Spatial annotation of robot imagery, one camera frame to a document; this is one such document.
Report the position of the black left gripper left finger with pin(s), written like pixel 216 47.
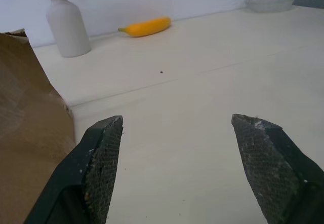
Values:
pixel 86 173

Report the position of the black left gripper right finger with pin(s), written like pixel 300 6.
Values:
pixel 278 173

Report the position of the brown paper bag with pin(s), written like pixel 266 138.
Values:
pixel 25 122

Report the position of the white ceramic vase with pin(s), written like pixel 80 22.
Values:
pixel 67 23

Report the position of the yellow banana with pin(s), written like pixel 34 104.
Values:
pixel 146 27

